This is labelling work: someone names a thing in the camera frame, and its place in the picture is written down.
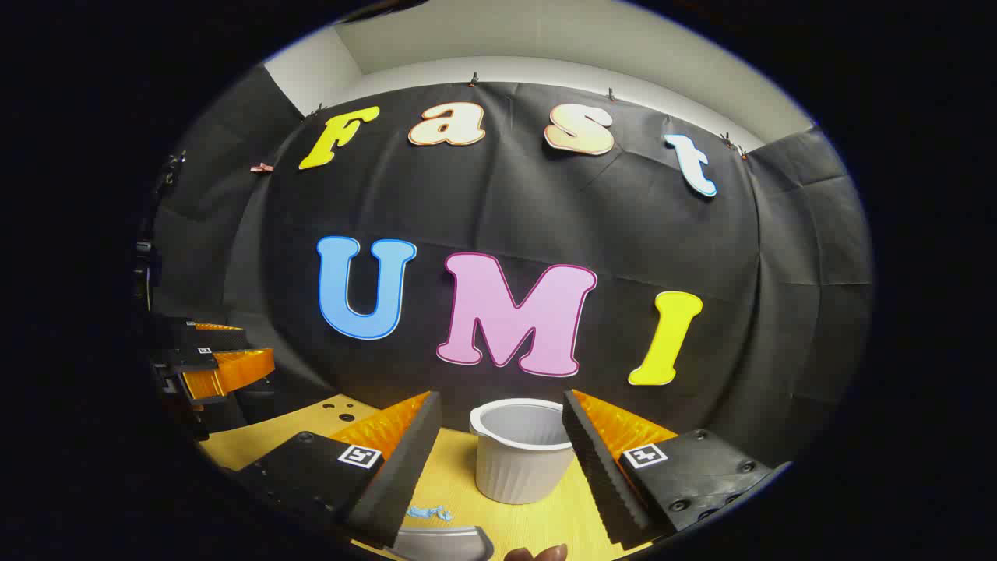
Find grey plastic dustpan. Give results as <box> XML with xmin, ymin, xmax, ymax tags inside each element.
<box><xmin>384</xmin><ymin>525</ymin><xmax>496</xmax><ymax>561</ymax></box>

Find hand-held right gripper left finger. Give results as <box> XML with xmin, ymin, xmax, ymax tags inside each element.
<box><xmin>234</xmin><ymin>390</ymin><xmax>444</xmax><ymax>550</ymax></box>

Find black backdrop cloth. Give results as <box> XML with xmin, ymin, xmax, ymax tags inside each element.
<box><xmin>148</xmin><ymin>66</ymin><xmax>875</xmax><ymax>468</ymax></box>

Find white ribbed garbage bin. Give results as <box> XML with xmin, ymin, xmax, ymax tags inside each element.
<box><xmin>470</xmin><ymin>398</ymin><xmax>578</xmax><ymax>506</ymax></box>

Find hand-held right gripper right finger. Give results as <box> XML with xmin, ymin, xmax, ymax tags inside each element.
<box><xmin>562</xmin><ymin>388</ymin><xmax>777</xmax><ymax>551</ymax></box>

